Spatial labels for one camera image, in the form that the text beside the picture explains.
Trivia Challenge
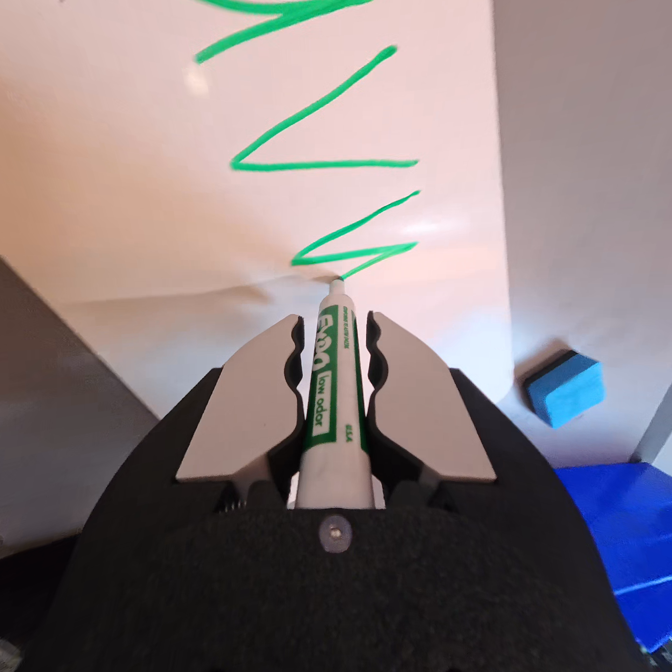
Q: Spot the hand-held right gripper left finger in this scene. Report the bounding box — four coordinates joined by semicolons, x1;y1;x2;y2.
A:
176;313;307;487

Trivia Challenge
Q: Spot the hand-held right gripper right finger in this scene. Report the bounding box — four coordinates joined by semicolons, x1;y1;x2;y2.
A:
364;311;498;490

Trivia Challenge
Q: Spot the green dry-erase marker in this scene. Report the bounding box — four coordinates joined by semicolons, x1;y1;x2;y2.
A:
290;278;381;510

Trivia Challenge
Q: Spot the blue whiteboard eraser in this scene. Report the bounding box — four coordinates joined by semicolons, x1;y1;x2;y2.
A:
521;348;609;430

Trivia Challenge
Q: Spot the blue plastic bin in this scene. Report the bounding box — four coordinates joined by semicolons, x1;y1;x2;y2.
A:
551;461;672;656

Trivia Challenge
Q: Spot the white whiteboard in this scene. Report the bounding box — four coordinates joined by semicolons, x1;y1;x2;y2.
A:
0;0;517;423

